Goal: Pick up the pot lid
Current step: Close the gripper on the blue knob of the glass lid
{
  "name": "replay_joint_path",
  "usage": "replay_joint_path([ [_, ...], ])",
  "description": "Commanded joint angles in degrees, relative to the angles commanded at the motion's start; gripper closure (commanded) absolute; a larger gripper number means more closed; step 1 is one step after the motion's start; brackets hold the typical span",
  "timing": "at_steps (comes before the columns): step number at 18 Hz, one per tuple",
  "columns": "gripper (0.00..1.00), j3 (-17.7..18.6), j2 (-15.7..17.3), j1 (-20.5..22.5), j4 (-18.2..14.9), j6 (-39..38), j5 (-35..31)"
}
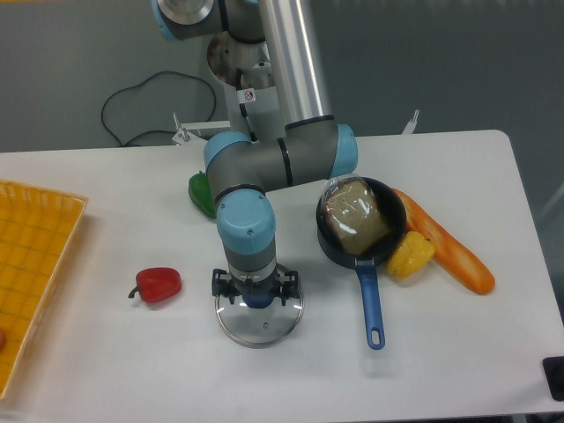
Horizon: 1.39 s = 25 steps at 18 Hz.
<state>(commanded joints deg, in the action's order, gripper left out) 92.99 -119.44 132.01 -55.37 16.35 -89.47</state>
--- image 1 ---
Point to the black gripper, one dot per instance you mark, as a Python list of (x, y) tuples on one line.
[(282, 283)]

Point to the glass lid blue knob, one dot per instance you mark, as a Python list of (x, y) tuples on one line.
[(259, 321)]

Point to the bread slice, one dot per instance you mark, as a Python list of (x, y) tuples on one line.
[(351, 214)]

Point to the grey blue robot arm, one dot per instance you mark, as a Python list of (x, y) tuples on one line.
[(241, 171)]

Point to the red bell pepper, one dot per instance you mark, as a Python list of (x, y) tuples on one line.
[(156, 284)]

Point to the green bell pepper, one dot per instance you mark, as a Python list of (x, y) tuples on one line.
[(200, 194)]

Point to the yellow bell pepper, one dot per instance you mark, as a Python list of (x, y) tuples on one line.
[(412, 254)]

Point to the orange baguette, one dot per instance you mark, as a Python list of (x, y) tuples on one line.
[(450, 254)]

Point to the yellow wicker basket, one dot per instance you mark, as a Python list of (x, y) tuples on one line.
[(37, 226)]

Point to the black device table corner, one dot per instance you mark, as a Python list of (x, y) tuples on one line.
[(554, 374)]

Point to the dark pot blue handle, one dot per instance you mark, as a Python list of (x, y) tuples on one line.
[(366, 265)]

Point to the white mounting bracket left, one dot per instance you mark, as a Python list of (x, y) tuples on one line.
[(186, 132)]

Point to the white mounting bracket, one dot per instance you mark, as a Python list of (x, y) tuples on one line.
[(411, 125), (186, 132)]

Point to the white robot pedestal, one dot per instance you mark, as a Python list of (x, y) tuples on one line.
[(245, 73)]

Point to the white mounting bracket right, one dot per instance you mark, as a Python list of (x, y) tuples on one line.
[(411, 125)]

